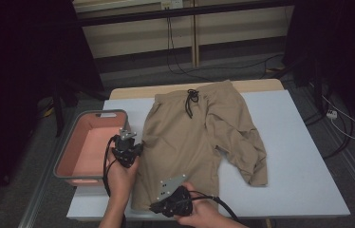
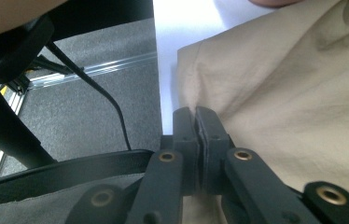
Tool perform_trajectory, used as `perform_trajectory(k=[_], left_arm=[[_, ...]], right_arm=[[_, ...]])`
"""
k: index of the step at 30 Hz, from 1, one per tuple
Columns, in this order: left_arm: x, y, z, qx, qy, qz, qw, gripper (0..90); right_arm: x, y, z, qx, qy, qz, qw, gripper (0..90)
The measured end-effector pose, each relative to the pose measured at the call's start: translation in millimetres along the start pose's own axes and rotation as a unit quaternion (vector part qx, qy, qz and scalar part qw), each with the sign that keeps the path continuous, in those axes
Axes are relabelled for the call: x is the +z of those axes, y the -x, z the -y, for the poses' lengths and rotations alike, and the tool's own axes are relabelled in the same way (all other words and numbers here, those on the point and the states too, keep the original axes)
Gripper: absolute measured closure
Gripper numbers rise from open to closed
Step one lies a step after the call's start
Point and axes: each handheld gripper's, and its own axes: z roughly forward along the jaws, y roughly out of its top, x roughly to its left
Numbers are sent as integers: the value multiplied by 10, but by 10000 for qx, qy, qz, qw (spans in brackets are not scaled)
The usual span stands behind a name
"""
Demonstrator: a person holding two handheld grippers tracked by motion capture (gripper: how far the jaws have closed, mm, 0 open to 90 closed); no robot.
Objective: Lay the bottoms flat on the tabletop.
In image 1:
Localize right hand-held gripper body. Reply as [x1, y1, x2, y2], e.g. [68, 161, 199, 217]
[149, 174, 194, 219]

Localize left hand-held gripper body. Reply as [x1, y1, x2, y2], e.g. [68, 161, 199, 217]
[112, 127, 144, 169]

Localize pink storage basket grey rim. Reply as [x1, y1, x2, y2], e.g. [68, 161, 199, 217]
[52, 108, 132, 188]

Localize khaki drawstring shorts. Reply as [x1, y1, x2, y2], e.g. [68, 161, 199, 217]
[130, 79, 269, 212]

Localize person's right hand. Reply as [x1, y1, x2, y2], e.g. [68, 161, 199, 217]
[174, 182, 231, 228]

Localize person's left hand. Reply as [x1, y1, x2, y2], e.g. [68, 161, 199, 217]
[106, 151, 140, 203]

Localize wooden table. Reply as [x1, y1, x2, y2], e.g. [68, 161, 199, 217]
[108, 78, 285, 101]

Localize black metal stand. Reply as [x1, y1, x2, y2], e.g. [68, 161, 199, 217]
[50, 80, 82, 137]

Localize black horizontal bar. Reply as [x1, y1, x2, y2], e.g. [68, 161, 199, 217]
[79, 1, 293, 27]

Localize large black curtain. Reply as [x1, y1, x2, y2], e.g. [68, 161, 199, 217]
[0, 0, 103, 217]

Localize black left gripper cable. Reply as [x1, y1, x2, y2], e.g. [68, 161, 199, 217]
[103, 134, 127, 228]

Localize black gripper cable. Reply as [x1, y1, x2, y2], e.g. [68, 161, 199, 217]
[184, 191, 240, 222]
[103, 134, 127, 228]

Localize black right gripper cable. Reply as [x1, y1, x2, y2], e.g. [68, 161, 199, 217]
[184, 191, 240, 222]

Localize black hanging wall cable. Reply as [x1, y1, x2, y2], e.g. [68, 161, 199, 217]
[165, 8, 286, 82]

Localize beige wooden post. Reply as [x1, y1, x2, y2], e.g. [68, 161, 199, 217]
[190, 0, 200, 67]

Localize white wall socket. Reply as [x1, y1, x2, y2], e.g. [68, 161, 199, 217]
[160, 0, 184, 10]

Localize black floor cables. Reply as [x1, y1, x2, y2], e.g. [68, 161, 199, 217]
[303, 82, 355, 160]

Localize white floor cable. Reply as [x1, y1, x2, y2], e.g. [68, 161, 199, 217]
[321, 94, 355, 142]

